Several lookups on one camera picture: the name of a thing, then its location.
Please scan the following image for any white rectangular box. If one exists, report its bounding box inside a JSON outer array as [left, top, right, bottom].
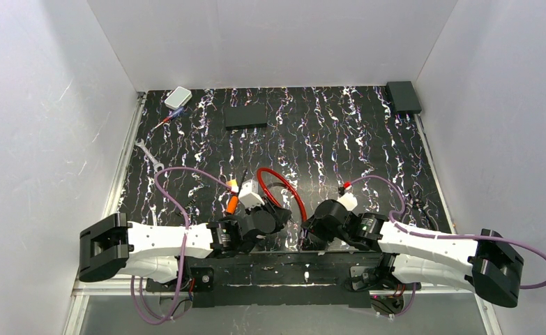
[[164, 87, 192, 110]]

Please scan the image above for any brass padlock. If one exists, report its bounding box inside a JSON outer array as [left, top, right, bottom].
[[226, 179, 238, 188]]

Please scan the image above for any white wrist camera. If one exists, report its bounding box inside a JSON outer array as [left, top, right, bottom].
[[337, 182, 358, 211], [238, 179, 264, 210]]

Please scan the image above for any orange handled screwdriver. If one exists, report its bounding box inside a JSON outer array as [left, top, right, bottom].
[[224, 168, 248, 215]]

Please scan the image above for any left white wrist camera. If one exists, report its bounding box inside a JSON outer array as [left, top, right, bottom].
[[238, 179, 264, 210]]

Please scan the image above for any black bit holder strip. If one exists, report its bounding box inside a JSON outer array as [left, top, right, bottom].
[[183, 195, 204, 216]]

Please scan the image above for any black corner box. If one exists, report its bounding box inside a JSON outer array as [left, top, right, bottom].
[[386, 81, 422, 115]]

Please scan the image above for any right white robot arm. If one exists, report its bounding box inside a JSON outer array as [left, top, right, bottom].
[[301, 200, 524, 308]]

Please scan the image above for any red cable lock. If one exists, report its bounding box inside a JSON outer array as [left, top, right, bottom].
[[256, 167, 309, 223]]

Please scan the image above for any small red blue screwdriver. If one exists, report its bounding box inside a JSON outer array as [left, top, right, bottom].
[[151, 107, 185, 131]]

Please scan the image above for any small silver wrench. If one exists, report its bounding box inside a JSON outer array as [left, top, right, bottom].
[[151, 208, 159, 226]]

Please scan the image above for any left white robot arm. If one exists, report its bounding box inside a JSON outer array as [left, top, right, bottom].
[[78, 203, 291, 283]]

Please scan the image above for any black base frame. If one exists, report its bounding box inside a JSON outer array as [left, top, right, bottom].
[[71, 249, 491, 310]]

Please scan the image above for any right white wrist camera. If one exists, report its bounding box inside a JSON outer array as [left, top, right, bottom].
[[337, 182, 358, 211]]

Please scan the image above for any black flat box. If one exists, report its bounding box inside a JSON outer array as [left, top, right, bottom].
[[223, 105, 268, 131]]

